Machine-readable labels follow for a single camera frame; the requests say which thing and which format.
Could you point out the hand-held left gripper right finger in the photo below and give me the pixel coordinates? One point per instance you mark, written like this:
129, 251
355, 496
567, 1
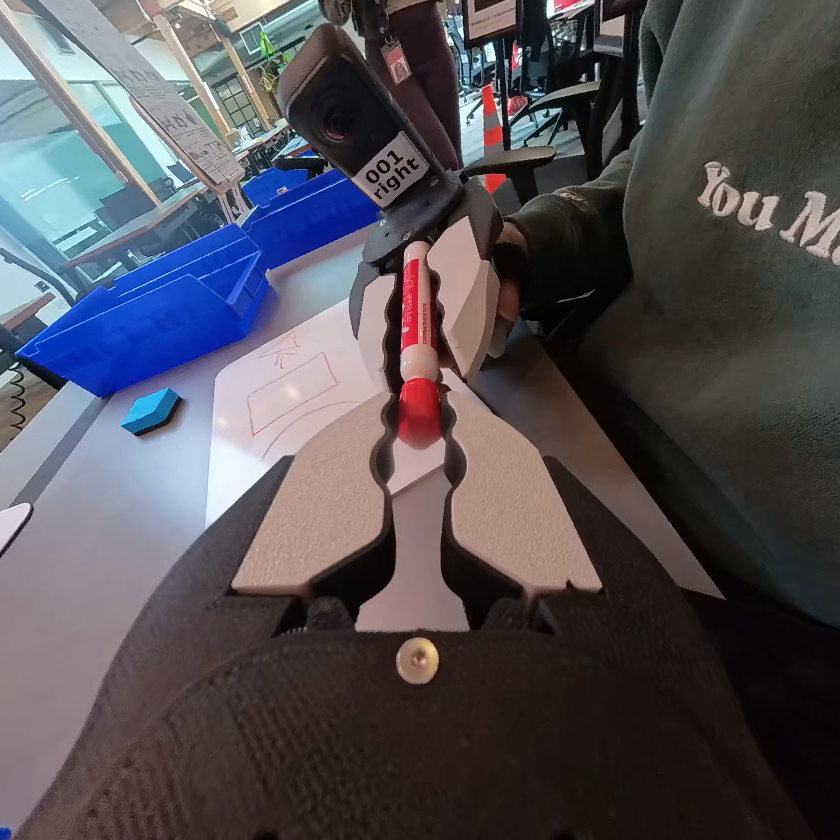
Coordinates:
518, 518

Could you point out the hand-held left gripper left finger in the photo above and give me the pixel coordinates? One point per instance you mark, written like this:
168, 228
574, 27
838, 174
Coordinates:
315, 512

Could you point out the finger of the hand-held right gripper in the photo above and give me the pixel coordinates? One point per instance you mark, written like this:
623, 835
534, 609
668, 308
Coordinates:
377, 315
469, 295

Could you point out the red dry erase marker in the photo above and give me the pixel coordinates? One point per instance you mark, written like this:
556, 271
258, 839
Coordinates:
417, 308

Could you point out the white whiteboard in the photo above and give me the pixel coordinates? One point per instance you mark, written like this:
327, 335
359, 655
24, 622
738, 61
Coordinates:
295, 367

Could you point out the red marker cap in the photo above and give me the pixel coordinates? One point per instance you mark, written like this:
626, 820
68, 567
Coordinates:
418, 413

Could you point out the blue whiteboard eraser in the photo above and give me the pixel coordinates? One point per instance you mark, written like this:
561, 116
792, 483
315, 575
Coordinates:
151, 410

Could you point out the blue plastic bin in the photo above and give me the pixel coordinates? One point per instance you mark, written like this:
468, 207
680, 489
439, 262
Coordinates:
308, 210
144, 315
272, 184

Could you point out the person's right forearm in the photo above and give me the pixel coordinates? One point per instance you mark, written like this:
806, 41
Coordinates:
577, 262

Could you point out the black armrest office chair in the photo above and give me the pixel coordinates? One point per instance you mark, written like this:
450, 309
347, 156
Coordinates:
525, 157

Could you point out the orange traffic cone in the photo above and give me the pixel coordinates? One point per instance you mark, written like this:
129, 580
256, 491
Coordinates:
492, 131

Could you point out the white sign board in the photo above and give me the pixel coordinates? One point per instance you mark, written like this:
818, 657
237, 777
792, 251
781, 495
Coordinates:
184, 131

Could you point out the wooden background desk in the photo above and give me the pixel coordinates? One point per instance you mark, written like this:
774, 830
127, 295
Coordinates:
144, 226

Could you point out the white stand with base plate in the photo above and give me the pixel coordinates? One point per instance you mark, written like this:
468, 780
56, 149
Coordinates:
13, 525

